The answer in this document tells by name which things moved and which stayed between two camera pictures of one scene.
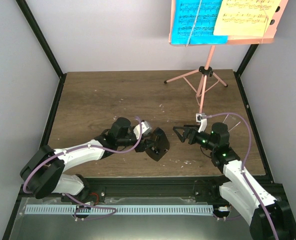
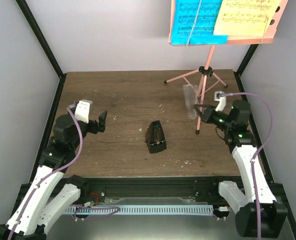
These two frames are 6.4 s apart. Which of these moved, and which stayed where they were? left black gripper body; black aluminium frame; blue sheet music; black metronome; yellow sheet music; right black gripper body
Moved: black metronome; right black gripper body; left black gripper body
Stayed: blue sheet music; black aluminium frame; yellow sheet music
